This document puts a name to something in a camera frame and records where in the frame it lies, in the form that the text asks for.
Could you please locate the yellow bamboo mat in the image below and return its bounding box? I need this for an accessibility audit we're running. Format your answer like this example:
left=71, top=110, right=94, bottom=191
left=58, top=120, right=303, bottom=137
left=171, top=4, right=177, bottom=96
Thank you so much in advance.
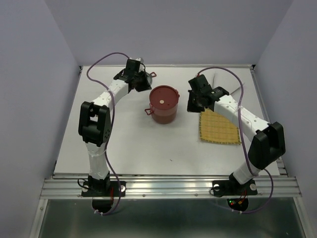
left=199, top=109, right=241, bottom=145

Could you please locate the red steel lunch bowl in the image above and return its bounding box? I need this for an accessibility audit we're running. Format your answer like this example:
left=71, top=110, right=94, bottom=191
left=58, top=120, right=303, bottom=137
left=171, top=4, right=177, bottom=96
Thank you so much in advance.
left=152, top=114, right=176, bottom=124

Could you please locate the grey lid with red clips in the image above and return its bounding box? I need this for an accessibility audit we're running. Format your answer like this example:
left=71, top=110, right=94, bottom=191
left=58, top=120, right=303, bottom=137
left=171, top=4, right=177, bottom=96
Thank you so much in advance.
left=146, top=71, right=157, bottom=85

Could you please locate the red steel bowl with clips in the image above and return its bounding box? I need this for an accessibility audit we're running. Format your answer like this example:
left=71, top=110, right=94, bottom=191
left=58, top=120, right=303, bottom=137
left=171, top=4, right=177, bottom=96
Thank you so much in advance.
left=144, top=99, right=178, bottom=117

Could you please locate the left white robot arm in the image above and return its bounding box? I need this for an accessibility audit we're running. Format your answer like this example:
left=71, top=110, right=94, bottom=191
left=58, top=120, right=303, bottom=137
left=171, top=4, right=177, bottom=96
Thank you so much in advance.
left=78, top=58, right=152, bottom=195

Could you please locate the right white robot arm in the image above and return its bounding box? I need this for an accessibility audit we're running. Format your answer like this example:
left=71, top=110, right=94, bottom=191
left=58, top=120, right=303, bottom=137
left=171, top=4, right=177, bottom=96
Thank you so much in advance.
left=187, top=74, right=286, bottom=193

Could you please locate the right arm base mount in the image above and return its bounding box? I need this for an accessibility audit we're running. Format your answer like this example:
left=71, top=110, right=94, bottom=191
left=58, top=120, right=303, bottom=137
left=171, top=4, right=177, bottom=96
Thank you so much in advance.
left=210, top=180, right=258, bottom=212

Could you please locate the aluminium front rail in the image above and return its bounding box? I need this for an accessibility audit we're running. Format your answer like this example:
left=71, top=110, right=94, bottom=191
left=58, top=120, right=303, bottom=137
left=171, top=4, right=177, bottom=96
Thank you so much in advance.
left=40, top=176, right=302, bottom=199

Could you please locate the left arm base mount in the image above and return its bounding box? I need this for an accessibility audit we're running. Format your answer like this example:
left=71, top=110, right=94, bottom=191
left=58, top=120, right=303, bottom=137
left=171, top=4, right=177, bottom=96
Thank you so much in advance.
left=77, top=180, right=126, bottom=216

